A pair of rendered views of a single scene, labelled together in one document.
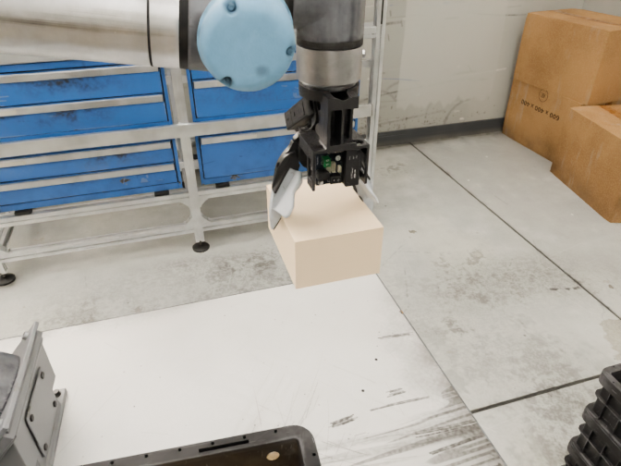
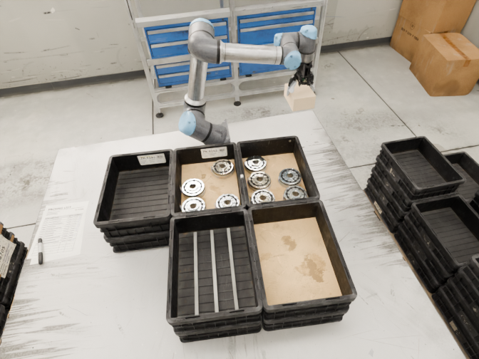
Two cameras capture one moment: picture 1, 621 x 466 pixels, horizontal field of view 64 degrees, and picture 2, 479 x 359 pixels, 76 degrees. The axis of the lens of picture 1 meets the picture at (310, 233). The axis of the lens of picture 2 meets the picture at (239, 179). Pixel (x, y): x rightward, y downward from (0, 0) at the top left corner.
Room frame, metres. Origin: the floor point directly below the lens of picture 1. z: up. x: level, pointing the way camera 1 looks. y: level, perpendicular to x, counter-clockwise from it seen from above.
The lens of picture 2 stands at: (-0.89, 0.12, 1.90)
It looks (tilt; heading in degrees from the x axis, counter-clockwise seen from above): 48 degrees down; 9
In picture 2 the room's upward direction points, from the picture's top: 4 degrees counter-clockwise
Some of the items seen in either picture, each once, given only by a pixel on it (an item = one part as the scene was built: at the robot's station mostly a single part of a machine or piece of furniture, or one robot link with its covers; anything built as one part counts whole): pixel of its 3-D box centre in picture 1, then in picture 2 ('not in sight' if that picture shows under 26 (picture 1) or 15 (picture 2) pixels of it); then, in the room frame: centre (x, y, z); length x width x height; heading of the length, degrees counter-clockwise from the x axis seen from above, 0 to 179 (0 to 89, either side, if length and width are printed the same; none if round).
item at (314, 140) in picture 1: (329, 132); (304, 72); (0.58, -0.02, 1.11); 0.09 x 0.08 x 0.12; 17
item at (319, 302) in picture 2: not in sight; (296, 248); (-0.32, 0.02, 0.92); 0.40 x 0.30 x 0.02; 12
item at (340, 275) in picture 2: not in sight; (294, 256); (-0.32, 0.02, 0.87); 0.40 x 0.30 x 0.11; 12
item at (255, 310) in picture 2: not in sight; (212, 259); (-0.38, 0.31, 0.92); 0.40 x 0.30 x 0.02; 12
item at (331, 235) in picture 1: (320, 226); (299, 95); (0.61, -0.01, 0.95); 0.16 x 0.12 x 0.07; 17
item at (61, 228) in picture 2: not in sight; (59, 229); (-0.18, 1.10, 0.70); 0.33 x 0.23 x 0.01; 17
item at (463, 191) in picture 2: not in sight; (456, 186); (0.63, -1.14, 0.26); 0.40 x 0.30 x 0.23; 17
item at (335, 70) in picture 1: (331, 64); (306, 55); (0.59, -0.02, 1.19); 0.08 x 0.08 x 0.05
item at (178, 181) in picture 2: not in sight; (208, 184); (0.01, 0.40, 0.87); 0.40 x 0.30 x 0.11; 12
